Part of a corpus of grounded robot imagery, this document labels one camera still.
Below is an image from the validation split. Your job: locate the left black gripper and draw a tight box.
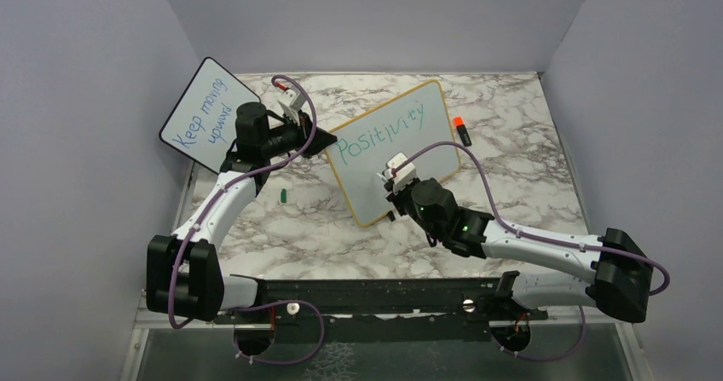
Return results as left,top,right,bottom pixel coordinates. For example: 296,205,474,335
263,109,337,159

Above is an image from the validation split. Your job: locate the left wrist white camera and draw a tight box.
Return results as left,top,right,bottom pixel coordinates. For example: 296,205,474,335
277,88,305,125

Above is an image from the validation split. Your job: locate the black-framed whiteboard with writing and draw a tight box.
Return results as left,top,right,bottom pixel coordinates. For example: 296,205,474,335
159,57,261,173

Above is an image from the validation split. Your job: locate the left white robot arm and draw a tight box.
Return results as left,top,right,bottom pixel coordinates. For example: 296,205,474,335
146,102,336,329

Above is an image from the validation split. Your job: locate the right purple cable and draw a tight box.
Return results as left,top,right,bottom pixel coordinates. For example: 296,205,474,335
390,141,672,362

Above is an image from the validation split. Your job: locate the orange-capped black highlighter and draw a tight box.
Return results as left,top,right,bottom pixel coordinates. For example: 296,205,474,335
453,116,472,147

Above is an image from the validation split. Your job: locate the wrist white camera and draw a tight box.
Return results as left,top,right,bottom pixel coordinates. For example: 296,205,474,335
381,153,417,193
277,88,305,125

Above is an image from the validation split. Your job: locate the yellow-framed whiteboard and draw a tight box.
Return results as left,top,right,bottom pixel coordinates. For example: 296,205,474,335
325,80,456,227

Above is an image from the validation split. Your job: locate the purple cable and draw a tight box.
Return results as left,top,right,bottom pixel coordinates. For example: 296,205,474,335
169,75,327,367
390,141,672,362

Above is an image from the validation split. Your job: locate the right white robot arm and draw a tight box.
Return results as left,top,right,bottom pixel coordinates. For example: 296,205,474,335
384,178,653,323

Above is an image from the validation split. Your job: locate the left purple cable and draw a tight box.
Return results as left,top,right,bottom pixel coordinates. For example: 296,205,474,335
169,75,327,367

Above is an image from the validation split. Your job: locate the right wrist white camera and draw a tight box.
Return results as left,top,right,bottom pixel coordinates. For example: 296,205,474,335
381,153,417,193

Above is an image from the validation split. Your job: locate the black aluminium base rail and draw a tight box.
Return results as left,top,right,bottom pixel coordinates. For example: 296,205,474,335
133,276,631,346

